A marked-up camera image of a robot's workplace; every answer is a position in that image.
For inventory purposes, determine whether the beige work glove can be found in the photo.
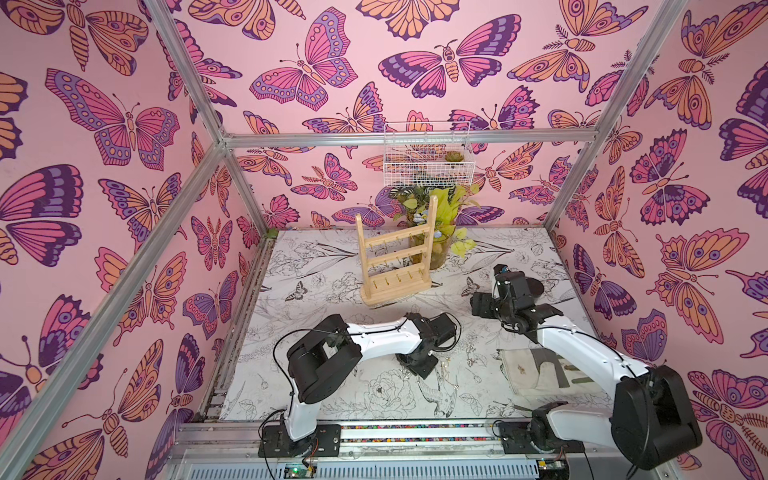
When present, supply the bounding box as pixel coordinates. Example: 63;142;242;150
500;348;604;396

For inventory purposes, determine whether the potted green plant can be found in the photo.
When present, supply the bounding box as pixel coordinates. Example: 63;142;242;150
389;185;476;271

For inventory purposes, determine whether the white wire basket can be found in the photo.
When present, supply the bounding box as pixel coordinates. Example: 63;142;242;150
380;121;476;188

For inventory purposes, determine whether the small succulent in basket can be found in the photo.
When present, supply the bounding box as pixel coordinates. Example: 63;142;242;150
444;151;465;163

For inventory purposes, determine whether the small black cylinder jar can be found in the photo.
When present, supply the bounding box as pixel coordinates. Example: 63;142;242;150
519;277;545;302

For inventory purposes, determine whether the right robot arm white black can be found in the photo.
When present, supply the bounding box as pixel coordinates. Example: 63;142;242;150
470;264;703;471

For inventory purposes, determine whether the wooden jewelry display stand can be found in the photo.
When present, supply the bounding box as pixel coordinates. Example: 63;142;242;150
355;195;439;307

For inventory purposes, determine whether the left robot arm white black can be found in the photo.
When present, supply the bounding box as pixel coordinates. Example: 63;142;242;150
258;313;461;459

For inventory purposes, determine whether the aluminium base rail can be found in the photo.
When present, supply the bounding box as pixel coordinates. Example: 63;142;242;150
160;418;682;479

